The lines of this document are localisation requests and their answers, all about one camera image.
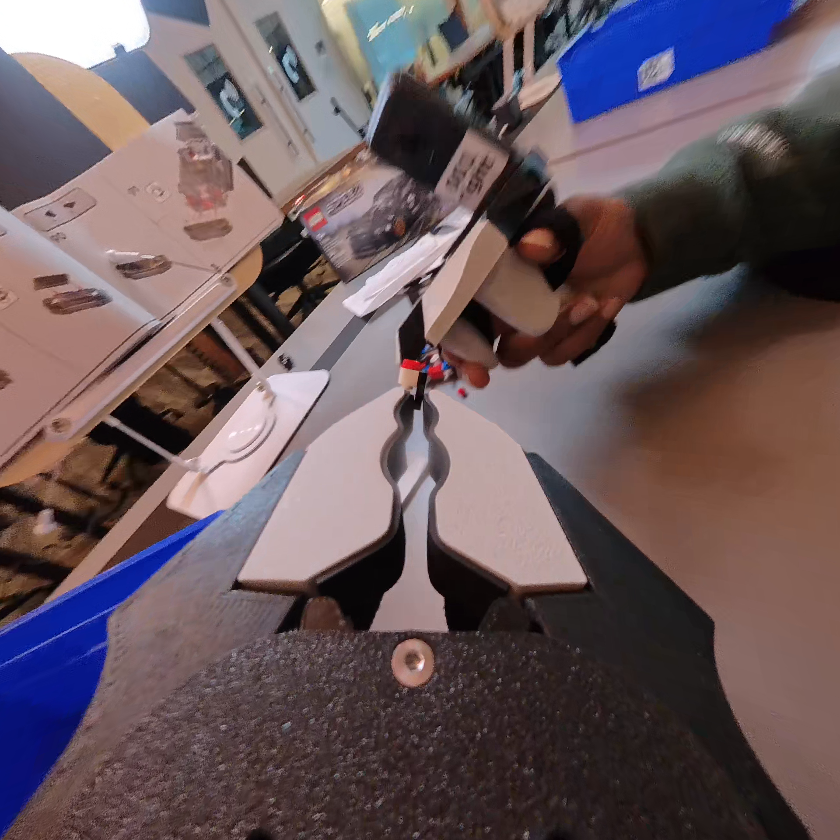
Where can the blue plastic bin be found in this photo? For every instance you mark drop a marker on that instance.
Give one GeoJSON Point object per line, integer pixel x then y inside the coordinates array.
{"type": "Point", "coordinates": [46, 656]}

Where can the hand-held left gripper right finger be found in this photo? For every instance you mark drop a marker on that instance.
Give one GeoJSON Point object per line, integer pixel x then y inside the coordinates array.
{"type": "Point", "coordinates": [505, 518]}

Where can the person's right forearm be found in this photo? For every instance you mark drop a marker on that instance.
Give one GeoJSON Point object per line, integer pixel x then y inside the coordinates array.
{"type": "Point", "coordinates": [741, 197]}

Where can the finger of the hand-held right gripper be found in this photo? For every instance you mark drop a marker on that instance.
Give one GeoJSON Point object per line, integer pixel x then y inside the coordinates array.
{"type": "Point", "coordinates": [459, 289]}

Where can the white booklet stand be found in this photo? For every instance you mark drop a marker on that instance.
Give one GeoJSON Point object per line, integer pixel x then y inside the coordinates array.
{"type": "Point", "coordinates": [262, 420]}

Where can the lego instruction booklet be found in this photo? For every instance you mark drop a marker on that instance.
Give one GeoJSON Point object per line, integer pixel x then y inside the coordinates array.
{"type": "Point", "coordinates": [98, 262]}

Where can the lego set box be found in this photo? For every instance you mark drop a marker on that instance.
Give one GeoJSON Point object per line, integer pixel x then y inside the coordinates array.
{"type": "Point", "coordinates": [367, 223]}

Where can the red white black lego piece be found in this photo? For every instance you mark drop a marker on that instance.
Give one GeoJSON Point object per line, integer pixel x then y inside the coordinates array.
{"type": "Point", "coordinates": [410, 375]}

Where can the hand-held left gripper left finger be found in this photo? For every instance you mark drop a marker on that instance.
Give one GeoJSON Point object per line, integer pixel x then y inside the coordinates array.
{"type": "Point", "coordinates": [321, 518]}

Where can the person's right hand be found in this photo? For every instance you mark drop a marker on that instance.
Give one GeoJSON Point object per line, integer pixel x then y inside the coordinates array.
{"type": "Point", "coordinates": [610, 249]}

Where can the lego car model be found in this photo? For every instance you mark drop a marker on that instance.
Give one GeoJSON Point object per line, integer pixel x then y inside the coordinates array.
{"type": "Point", "coordinates": [438, 367]}

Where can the blue storage bin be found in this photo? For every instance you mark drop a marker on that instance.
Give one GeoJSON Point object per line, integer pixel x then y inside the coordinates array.
{"type": "Point", "coordinates": [604, 72]}

